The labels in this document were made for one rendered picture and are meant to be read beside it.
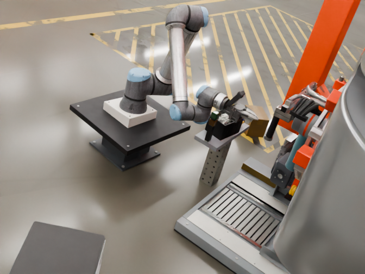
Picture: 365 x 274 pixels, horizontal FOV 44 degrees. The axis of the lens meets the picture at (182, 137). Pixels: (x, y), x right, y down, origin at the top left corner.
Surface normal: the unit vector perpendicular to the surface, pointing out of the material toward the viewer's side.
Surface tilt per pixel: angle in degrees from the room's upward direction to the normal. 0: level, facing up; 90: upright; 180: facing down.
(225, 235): 0
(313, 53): 90
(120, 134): 0
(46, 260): 0
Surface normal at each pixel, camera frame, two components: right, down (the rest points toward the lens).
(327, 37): -0.58, 0.34
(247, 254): 0.22, -0.81
